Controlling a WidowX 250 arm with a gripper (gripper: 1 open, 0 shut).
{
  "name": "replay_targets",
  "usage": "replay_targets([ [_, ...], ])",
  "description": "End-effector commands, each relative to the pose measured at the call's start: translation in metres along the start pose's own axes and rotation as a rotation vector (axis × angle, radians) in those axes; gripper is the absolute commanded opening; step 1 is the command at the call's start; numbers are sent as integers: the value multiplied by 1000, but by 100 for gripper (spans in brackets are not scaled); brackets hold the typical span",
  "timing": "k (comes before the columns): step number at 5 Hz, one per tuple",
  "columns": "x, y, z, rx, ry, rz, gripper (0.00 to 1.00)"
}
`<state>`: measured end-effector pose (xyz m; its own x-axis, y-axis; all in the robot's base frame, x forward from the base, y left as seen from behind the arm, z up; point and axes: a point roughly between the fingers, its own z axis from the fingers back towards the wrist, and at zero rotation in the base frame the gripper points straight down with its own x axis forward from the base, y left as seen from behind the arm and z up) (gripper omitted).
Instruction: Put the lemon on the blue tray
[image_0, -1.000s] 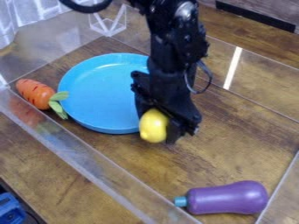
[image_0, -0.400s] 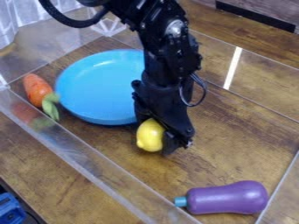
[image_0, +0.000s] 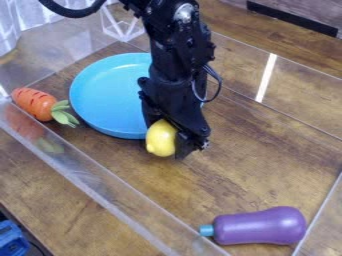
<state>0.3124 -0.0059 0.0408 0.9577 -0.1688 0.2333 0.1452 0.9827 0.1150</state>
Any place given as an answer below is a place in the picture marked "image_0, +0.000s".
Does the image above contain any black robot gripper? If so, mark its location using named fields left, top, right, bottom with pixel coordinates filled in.
left=137, top=64, right=213, bottom=160

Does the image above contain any yellow toy lemon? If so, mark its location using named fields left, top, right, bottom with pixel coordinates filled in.
left=146, top=119, right=177, bottom=157

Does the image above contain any blue round tray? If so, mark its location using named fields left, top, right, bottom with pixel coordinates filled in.
left=70, top=53, right=151, bottom=139

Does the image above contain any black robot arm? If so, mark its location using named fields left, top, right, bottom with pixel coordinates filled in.
left=119, top=0, right=216, bottom=159

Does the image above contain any orange toy carrot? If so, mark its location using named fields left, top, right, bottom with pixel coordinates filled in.
left=11, top=87, right=79, bottom=128

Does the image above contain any purple toy eggplant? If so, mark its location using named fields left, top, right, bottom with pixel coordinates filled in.
left=200, top=206, right=306, bottom=245

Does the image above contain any blue object at corner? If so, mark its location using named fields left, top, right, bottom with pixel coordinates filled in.
left=0, top=220, right=30, bottom=256

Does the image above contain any clear acrylic enclosure wall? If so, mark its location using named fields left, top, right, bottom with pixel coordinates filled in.
left=0, top=0, right=342, bottom=256

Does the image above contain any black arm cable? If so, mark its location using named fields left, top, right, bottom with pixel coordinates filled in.
left=38, top=0, right=109, bottom=19

